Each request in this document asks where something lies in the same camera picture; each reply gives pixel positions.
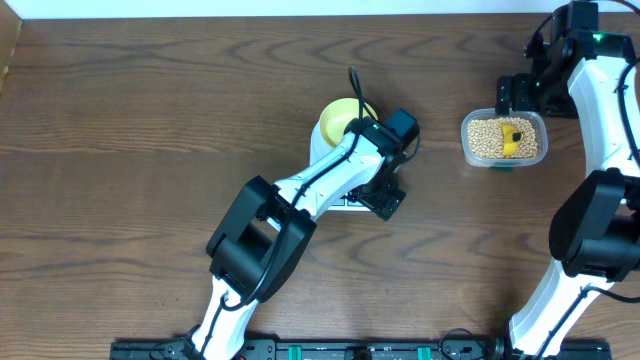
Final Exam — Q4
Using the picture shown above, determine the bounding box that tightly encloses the yellow bowl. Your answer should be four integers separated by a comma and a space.
319, 98, 360, 148

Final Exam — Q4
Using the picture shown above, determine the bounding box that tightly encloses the soybeans pile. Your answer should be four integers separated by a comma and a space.
467, 117, 539, 159

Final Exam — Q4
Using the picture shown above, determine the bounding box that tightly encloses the yellow measuring scoop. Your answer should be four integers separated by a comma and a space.
500, 123, 522, 158

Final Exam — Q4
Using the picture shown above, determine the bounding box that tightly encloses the black cable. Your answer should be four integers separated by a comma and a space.
522, 0, 640, 360
144, 66, 422, 360

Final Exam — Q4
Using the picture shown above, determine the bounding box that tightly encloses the left black cable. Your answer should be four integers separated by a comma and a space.
144, 66, 422, 360

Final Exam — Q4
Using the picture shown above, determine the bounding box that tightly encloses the right black cable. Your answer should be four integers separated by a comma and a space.
522, 0, 640, 360

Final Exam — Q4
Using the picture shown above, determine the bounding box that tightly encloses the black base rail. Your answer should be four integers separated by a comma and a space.
109, 338, 612, 360

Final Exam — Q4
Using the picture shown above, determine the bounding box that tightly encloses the white digital kitchen scale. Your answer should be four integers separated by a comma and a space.
298, 124, 382, 217

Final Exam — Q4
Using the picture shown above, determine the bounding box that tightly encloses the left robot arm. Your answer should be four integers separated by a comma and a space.
186, 109, 420, 359

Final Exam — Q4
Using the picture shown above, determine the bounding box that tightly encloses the clear plastic container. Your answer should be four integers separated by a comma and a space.
461, 108, 548, 168

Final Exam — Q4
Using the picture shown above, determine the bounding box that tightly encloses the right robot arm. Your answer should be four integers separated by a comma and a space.
485, 1, 639, 359

